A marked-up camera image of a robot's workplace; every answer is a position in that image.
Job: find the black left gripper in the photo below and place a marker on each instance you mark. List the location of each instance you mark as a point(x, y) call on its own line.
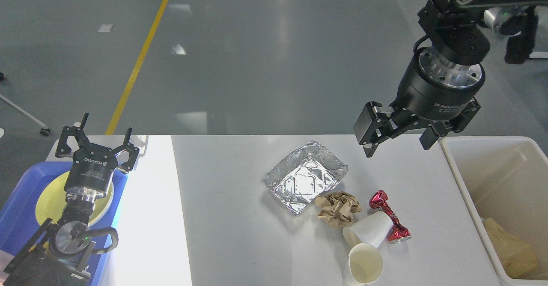
point(90, 172)

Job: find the yellow translucent plate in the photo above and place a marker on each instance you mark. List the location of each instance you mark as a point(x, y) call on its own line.
point(52, 201)

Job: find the square aluminium foil tray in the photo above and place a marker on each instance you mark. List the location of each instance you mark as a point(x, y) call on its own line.
point(304, 174)

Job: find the red crumpled wrapper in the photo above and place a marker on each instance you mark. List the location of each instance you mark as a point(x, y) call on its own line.
point(398, 233)

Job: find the white plastic waste bin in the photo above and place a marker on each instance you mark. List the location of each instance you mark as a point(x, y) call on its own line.
point(504, 178)

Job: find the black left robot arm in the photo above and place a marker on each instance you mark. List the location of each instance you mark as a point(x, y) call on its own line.
point(58, 252)

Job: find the blue plastic tray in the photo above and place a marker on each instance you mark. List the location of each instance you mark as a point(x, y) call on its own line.
point(17, 217)

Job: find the crumpled brown paper ball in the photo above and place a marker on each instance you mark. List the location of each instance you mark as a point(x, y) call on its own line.
point(337, 209)

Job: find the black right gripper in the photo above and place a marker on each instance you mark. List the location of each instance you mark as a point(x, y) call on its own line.
point(432, 88)

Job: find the white office chair left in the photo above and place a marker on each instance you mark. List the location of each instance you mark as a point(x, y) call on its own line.
point(44, 129)

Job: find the white paper cup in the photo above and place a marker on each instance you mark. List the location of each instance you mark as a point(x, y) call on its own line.
point(364, 265)
point(371, 230)

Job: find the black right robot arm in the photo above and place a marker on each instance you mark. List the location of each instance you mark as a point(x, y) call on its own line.
point(453, 27)

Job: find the white bar on floor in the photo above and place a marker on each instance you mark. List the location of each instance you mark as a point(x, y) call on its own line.
point(541, 55)

